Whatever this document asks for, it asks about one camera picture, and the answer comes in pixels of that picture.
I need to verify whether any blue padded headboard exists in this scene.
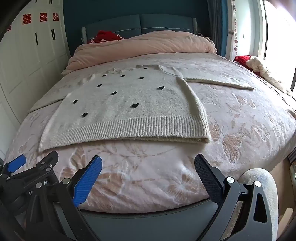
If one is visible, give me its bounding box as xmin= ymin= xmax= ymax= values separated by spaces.
xmin=81 ymin=14 xmax=198 ymax=44

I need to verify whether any white wardrobe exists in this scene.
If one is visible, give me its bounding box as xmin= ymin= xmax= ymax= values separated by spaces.
xmin=0 ymin=7 xmax=71 ymax=161

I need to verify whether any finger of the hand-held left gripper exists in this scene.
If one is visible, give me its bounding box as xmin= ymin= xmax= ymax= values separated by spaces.
xmin=29 ymin=150 xmax=60 ymax=177
xmin=0 ymin=154 xmax=27 ymax=183

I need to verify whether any pink duvet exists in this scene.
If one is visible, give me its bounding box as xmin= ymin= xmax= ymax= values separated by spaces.
xmin=61 ymin=31 xmax=218 ymax=75

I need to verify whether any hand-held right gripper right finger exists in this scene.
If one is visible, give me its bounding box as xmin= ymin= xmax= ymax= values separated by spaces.
xmin=194 ymin=153 xmax=275 ymax=241

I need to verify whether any white sweater with black hearts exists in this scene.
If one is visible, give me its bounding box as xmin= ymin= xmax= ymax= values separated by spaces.
xmin=39 ymin=64 xmax=255 ymax=153

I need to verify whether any red cloth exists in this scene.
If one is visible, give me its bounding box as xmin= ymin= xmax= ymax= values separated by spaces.
xmin=87 ymin=30 xmax=124 ymax=44

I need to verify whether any bed with floral pink cover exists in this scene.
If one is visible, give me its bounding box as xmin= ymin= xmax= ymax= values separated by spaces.
xmin=5 ymin=52 xmax=296 ymax=212

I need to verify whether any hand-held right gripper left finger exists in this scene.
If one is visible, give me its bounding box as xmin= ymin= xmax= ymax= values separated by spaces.
xmin=57 ymin=155 xmax=103 ymax=241

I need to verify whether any window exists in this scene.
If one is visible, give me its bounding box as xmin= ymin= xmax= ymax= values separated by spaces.
xmin=251 ymin=0 xmax=296 ymax=93

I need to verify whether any red cushion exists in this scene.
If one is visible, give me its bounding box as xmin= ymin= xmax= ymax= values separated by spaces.
xmin=233 ymin=55 xmax=253 ymax=68

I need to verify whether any red bead string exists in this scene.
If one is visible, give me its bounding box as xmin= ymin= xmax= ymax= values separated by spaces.
xmin=233 ymin=5 xmax=239 ymax=56

